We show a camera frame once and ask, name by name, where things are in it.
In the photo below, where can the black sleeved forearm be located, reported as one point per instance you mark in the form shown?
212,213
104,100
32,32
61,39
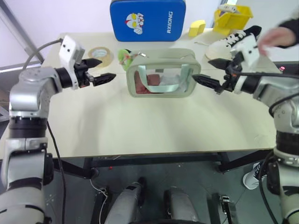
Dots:
292,25

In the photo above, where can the yellow plastic bin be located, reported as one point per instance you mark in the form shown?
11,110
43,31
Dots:
231,22

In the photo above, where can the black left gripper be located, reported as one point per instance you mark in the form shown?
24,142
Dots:
81,72

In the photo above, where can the silver right robot leg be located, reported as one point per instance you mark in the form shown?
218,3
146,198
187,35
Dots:
181,205

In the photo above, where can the black metal table frame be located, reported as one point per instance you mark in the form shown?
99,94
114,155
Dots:
151,161

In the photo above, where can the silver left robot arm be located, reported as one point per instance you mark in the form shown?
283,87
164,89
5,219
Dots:
28,93

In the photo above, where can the black floor bracket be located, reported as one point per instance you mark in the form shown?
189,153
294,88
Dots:
226,203

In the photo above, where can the silver left robot leg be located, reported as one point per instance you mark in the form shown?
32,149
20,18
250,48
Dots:
126,203

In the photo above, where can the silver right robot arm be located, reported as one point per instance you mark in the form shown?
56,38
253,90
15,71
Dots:
268,86

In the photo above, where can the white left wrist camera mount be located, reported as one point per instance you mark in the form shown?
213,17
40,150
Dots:
67,51

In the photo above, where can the white item in bin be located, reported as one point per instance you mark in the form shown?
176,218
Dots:
227,8

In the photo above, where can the blue padded cartoon cushion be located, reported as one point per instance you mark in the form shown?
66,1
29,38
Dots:
149,21

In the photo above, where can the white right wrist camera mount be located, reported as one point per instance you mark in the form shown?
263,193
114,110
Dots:
248,50

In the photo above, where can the yellow foam block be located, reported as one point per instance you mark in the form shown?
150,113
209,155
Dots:
195,29

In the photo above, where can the person's bare hand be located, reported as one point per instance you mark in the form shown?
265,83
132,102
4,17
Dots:
279,37

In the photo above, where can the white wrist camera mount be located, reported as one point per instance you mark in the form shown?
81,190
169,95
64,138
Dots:
67,51
248,50

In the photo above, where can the clear green-trimmed pouch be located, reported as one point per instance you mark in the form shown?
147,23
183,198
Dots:
187,56

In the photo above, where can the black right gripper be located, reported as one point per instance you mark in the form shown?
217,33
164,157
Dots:
231,77

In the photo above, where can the small pink cap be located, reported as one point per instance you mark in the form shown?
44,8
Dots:
282,68

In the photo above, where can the silver robot leg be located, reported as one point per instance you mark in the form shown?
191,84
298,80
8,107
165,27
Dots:
181,205
126,203

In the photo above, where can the white sneaker with black print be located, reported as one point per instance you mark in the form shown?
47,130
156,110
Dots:
252,177

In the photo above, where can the beige tape roll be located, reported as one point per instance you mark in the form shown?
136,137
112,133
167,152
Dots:
106,61

